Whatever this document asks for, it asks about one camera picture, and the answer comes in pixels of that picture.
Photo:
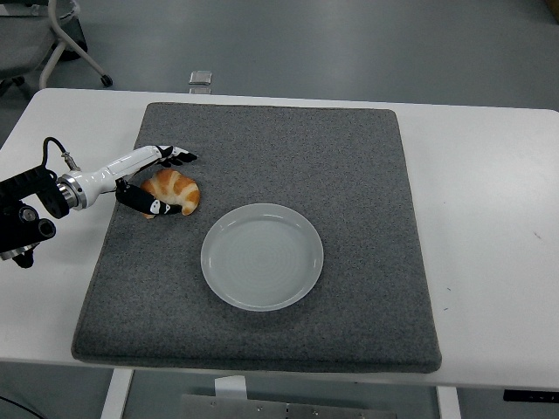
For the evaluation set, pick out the grey felt mat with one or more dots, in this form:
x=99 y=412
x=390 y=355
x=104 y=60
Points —
x=284 y=153

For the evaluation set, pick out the grey metal plate with screws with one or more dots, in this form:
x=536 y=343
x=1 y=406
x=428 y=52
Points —
x=284 y=410

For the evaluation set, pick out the white label under table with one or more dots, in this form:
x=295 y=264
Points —
x=229 y=387

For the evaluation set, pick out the black table control panel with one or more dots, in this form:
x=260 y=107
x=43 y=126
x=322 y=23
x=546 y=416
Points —
x=530 y=395

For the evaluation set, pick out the grey chair with white frame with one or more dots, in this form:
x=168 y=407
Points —
x=17 y=39

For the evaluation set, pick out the white table leg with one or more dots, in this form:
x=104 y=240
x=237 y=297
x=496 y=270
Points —
x=115 y=397
x=448 y=403

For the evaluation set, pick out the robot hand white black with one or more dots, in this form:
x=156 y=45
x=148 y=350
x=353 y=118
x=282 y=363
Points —
x=118 y=166

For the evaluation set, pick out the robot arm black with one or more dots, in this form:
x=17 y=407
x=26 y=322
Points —
x=26 y=183

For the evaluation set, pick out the pale grey round plate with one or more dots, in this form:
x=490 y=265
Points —
x=262 y=257

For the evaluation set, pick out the croissant bread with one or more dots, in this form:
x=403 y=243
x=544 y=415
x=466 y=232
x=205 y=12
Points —
x=183 y=187

